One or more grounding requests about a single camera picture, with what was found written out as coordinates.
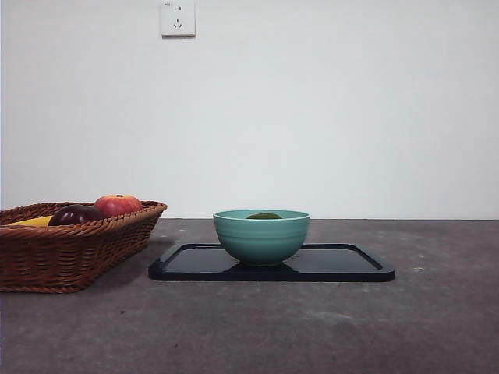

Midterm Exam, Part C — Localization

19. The yellow banana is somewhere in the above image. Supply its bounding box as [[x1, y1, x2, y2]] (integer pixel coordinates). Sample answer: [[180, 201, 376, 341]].
[[7, 214, 54, 227]]

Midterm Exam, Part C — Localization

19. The dark purple plum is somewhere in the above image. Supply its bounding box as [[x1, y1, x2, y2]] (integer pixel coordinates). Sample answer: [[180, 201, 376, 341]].
[[47, 203, 104, 226]]

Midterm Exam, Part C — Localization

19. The red apple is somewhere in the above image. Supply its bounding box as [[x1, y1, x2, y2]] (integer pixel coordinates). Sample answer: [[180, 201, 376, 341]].
[[92, 193, 143, 218]]

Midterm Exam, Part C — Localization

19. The white wall socket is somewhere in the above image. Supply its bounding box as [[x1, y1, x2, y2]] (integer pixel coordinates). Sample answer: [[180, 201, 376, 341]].
[[161, 0, 196, 39]]

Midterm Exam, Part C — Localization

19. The dark green rectangular tray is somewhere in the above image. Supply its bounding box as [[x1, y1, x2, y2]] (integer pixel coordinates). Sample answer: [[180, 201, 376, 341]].
[[147, 242, 397, 282]]

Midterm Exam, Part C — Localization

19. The teal ribbed bowl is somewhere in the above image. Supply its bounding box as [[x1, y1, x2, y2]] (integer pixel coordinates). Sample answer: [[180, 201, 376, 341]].
[[212, 209, 312, 268]]

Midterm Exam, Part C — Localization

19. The brown wicker basket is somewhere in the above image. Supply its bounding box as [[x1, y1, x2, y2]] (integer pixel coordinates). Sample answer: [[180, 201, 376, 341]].
[[0, 200, 168, 294]]

